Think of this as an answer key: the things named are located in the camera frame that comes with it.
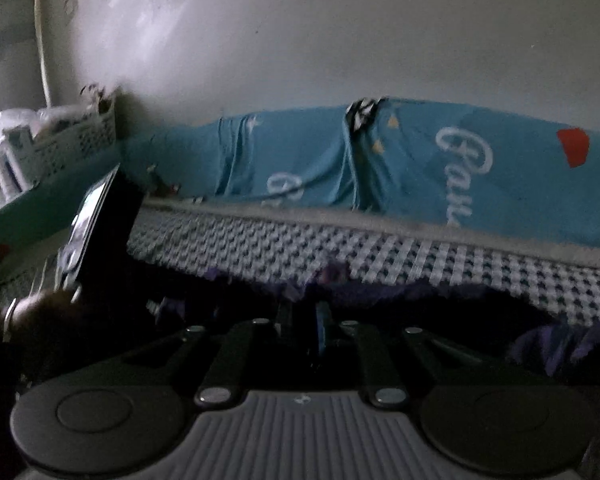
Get teal printed bed bumper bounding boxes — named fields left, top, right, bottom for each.
left=125, top=97, right=600, bottom=248

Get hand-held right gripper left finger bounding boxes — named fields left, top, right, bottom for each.
left=65, top=302, right=308, bottom=408

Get white plastic basket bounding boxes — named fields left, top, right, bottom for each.
left=0, top=87, right=118, bottom=196

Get white plastic bags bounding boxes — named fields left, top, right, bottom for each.
left=0, top=107, right=81, bottom=141

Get plain dark teal bed bumper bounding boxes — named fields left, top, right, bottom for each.
left=0, top=147, right=131, bottom=281

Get purple floral garment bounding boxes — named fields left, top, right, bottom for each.
left=145, top=260, right=600, bottom=381

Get green striped cloth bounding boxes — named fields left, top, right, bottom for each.
left=0, top=255, right=63, bottom=306

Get person's left hand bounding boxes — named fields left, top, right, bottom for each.
left=0, top=287, right=88, bottom=356

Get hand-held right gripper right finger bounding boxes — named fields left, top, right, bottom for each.
left=316, top=302, right=546, bottom=408

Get white wall pipe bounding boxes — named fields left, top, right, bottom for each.
left=32, top=0, right=53, bottom=108

